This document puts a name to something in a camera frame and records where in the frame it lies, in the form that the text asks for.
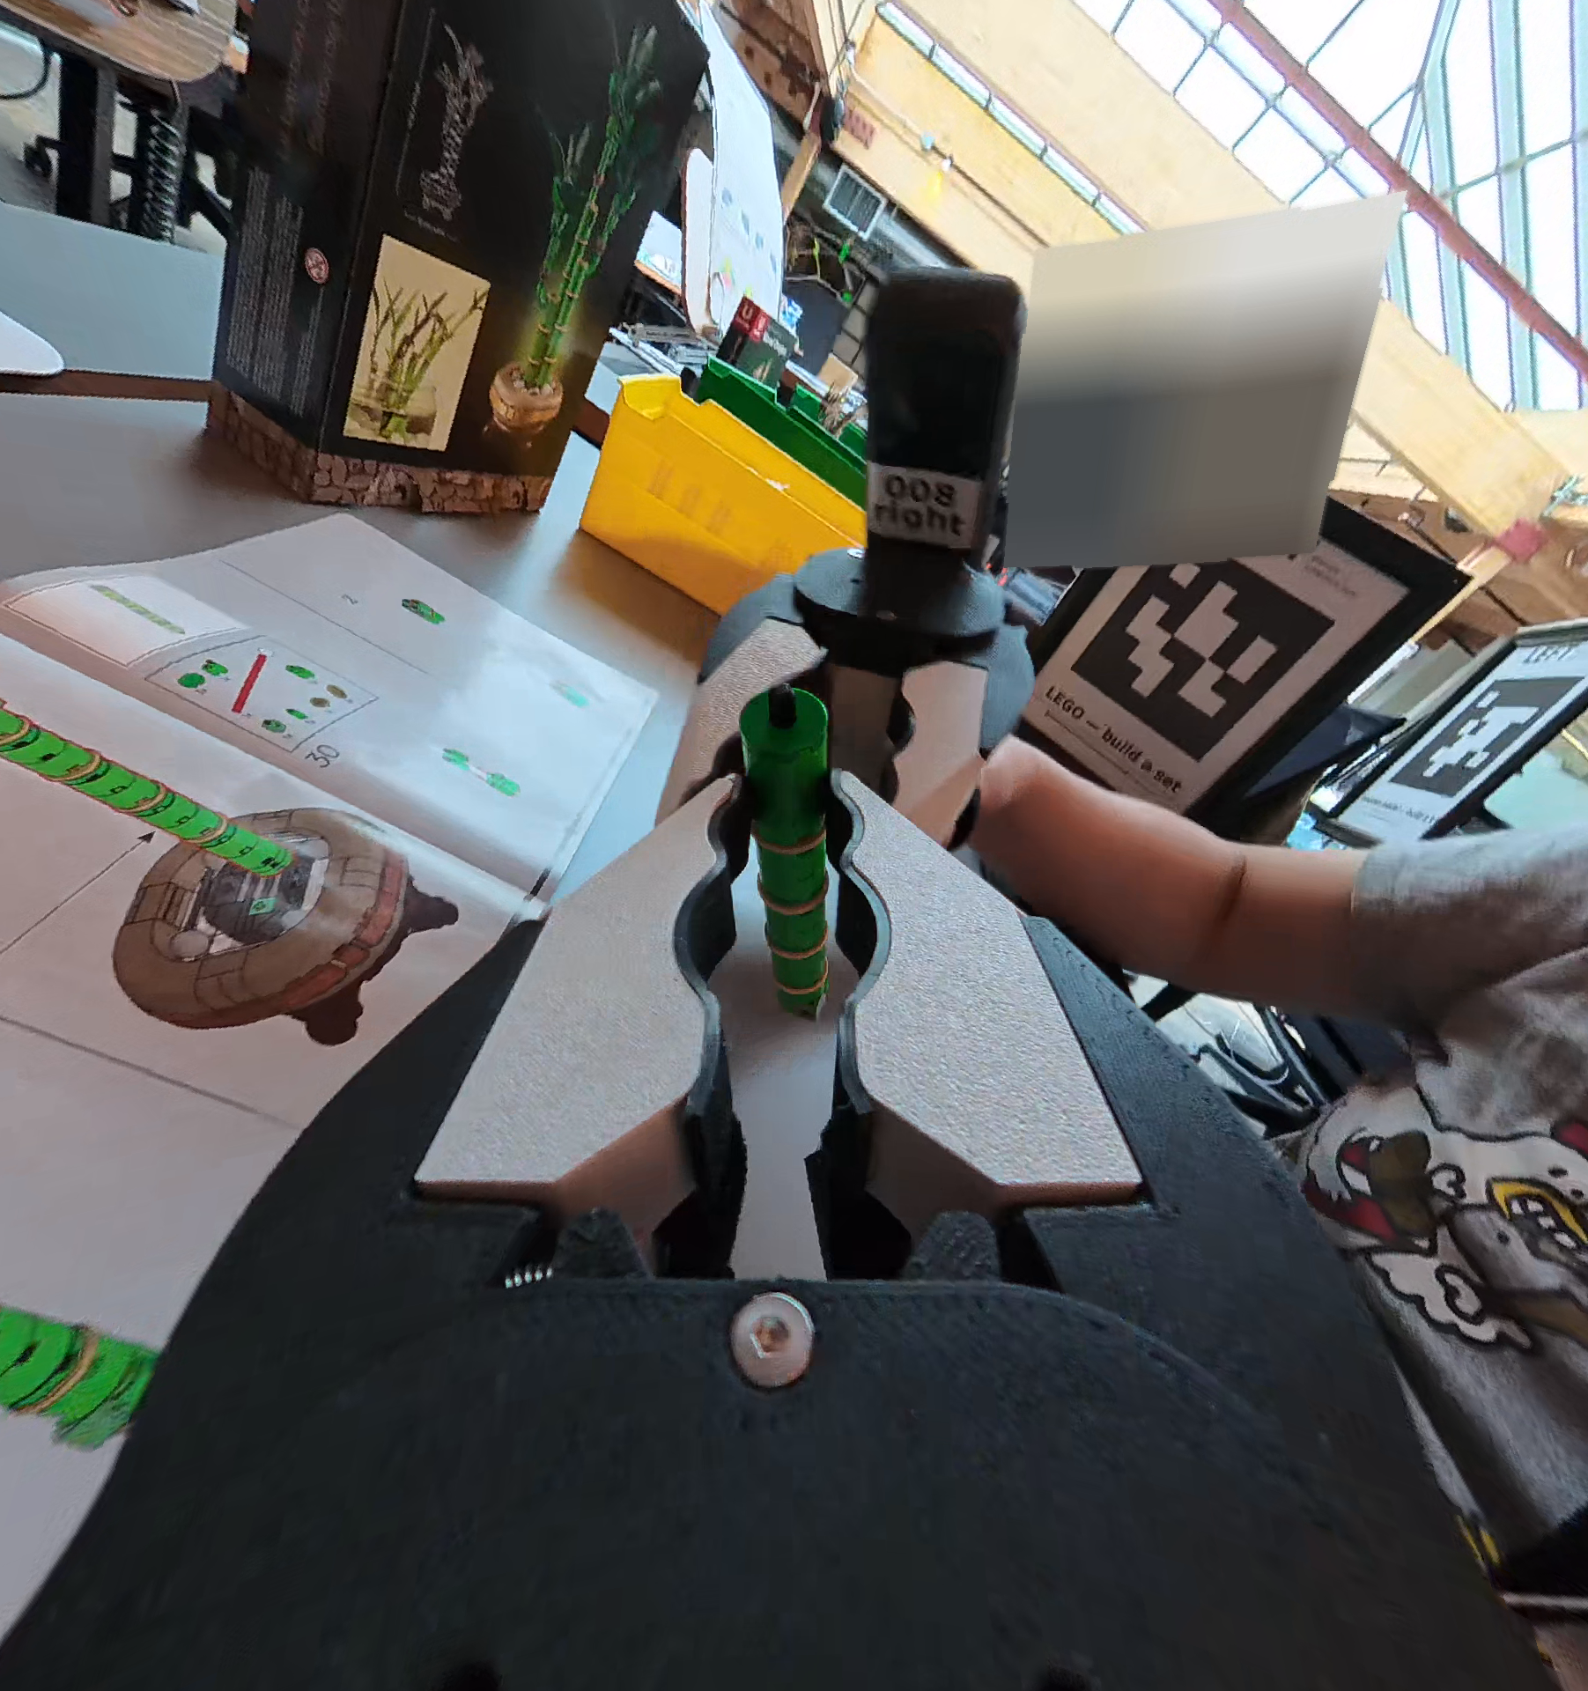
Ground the black product box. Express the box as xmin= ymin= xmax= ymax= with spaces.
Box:
xmin=206 ymin=0 xmax=713 ymax=514

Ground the dark cloth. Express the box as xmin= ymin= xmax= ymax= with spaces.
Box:
xmin=1486 ymin=1479 xmax=1588 ymax=1627

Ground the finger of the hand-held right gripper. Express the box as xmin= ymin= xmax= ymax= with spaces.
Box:
xmin=889 ymin=664 xmax=993 ymax=831
xmin=662 ymin=618 xmax=833 ymax=820

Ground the person's right forearm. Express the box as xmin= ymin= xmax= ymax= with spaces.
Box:
xmin=1064 ymin=759 xmax=1370 ymax=1025

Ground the white picture sheet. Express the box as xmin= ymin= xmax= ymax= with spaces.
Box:
xmin=682 ymin=12 xmax=791 ymax=348

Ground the green brick bamboo stalk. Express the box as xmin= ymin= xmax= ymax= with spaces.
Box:
xmin=738 ymin=683 xmax=835 ymax=1021

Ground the grey desk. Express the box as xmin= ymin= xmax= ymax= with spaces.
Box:
xmin=0 ymin=185 xmax=875 ymax=1284

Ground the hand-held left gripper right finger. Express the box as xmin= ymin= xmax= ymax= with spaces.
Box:
xmin=810 ymin=769 xmax=1145 ymax=1278

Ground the person's printed grey shirt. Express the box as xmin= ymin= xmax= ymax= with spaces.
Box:
xmin=1275 ymin=819 xmax=1588 ymax=1691

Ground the yellow plastic bin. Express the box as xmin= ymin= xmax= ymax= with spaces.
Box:
xmin=579 ymin=373 xmax=870 ymax=616

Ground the background wooden table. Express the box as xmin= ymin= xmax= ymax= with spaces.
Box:
xmin=0 ymin=0 xmax=247 ymax=246

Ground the green plastic bin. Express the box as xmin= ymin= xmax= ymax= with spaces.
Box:
xmin=694 ymin=354 xmax=875 ymax=510

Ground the person's right hand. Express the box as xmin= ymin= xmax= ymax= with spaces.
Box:
xmin=972 ymin=736 xmax=1081 ymax=863

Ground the open instruction booklet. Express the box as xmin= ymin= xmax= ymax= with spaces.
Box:
xmin=0 ymin=512 xmax=664 ymax=1685

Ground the small dark box red label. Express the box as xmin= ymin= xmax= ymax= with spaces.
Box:
xmin=736 ymin=296 xmax=808 ymax=387

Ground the black framed marker sign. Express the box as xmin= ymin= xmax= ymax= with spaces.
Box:
xmin=1315 ymin=609 xmax=1588 ymax=847
xmin=1018 ymin=495 xmax=1468 ymax=828

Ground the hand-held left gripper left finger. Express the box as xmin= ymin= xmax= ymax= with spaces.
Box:
xmin=417 ymin=776 xmax=745 ymax=1278

